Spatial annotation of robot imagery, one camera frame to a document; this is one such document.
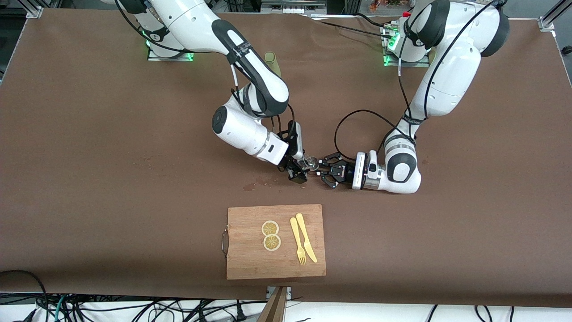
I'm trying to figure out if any wooden cutting board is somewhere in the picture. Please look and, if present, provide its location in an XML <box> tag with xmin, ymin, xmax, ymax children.
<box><xmin>227</xmin><ymin>204</ymin><xmax>327</xmax><ymax>280</ymax></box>

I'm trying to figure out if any wooden plank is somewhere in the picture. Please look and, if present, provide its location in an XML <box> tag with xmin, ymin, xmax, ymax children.
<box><xmin>257</xmin><ymin>286</ymin><xmax>289</xmax><ymax>322</ymax></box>

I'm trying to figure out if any right arm aluminium base plate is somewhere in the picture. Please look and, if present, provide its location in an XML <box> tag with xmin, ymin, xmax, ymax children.
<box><xmin>147</xmin><ymin>39</ymin><xmax>194</xmax><ymax>61</ymax></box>

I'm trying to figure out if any yellow plastic knife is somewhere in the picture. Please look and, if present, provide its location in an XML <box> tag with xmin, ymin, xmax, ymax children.
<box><xmin>295</xmin><ymin>213</ymin><xmax>318</xmax><ymax>263</ymax></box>

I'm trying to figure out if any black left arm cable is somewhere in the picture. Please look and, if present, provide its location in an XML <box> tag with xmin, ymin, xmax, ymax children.
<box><xmin>334</xmin><ymin>0</ymin><xmax>503</xmax><ymax>155</ymax></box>

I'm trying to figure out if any spilled liquid puddle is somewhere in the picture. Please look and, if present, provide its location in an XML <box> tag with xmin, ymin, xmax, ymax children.
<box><xmin>243</xmin><ymin>178</ymin><xmax>280</xmax><ymax>192</ymax></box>

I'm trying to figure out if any green-capped glass shaker bottle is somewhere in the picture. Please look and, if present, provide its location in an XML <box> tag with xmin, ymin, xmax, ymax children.
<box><xmin>264</xmin><ymin>52</ymin><xmax>282</xmax><ymax>77</ymax></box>

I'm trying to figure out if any yellow plastic fork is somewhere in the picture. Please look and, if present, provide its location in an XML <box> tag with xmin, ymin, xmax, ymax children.
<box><xmin>290</xmin><ymin>217</ymin><xmax>307</xmax><ymax>265</ymax></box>

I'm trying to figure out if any left arm aluminium base plate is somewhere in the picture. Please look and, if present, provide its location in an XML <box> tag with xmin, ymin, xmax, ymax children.
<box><xmin>381</xmin><ymin>21</ymin><xmax>437</xmax><ymax>68</ymax></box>

